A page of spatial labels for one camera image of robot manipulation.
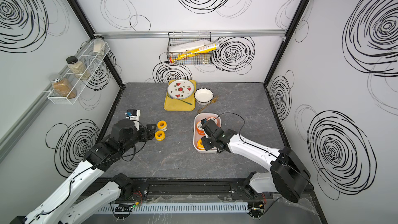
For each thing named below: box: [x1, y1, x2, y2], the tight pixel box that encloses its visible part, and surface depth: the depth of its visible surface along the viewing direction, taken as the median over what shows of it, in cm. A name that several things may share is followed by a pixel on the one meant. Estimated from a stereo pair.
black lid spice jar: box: [65, 56, 91, 81], surface depth 72 cm
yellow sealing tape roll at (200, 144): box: [196, 138, 206, 151], surface depth 86 cm
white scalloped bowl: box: [193, 87, 214, 106], surface depth 113 cm
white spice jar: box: [93, 35, 106, 56], surface depth 88 cm
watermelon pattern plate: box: [167, 79, 195, 100], surface depth 118 cm
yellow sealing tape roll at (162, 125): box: [157, 120, 168, 132], surface depth 98 cm
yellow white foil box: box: [168, 39, 220, 64], surface depth 88 cm
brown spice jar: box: [49, 74, 78, 100], surface depth 65 cm
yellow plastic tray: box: [163, 79, 197, 112], surface depth 111 cm
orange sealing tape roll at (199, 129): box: [195, 120, 206, 136], surface depth 93 cm
